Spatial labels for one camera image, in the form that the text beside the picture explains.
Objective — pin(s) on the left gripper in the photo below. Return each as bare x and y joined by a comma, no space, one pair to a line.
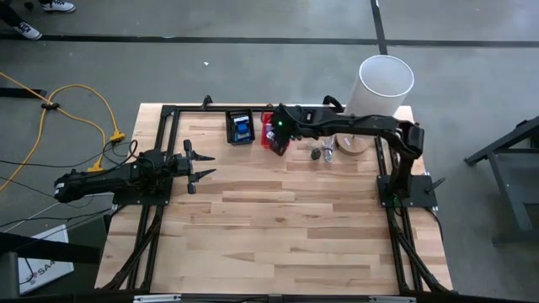
185,165

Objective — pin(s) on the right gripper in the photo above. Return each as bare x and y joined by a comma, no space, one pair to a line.
284,130

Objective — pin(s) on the white power adapter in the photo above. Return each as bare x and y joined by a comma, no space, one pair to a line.
242,119

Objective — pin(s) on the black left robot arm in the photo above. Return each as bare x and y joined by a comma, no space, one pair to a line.
97,181

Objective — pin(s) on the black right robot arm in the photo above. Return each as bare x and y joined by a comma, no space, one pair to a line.
358,124

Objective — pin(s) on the red plastic basket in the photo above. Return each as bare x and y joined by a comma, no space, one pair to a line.
263,142

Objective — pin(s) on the small black plug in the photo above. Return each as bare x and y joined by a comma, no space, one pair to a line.
316,154

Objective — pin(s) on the black plastic basket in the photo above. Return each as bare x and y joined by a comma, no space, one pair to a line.
228,134

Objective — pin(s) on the white shade table lamp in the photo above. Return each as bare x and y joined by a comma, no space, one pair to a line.
383,88

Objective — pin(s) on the black beam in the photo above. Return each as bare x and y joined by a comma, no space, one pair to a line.
42,250

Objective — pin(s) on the black flat bar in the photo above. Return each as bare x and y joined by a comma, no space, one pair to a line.
21,92

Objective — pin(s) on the person's shoe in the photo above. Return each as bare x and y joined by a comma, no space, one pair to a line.
27,30
59,5

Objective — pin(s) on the black metal table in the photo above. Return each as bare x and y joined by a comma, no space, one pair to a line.
509,168

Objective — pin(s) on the person's leg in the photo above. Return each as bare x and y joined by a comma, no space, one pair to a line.
8,14

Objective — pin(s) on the black frame hook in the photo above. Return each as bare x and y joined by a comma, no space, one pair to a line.
332,101
206,101

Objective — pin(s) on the silver frame bracket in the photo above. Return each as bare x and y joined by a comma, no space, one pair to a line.
156,299
391,299

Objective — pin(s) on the grey post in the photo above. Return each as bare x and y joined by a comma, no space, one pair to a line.
8,278

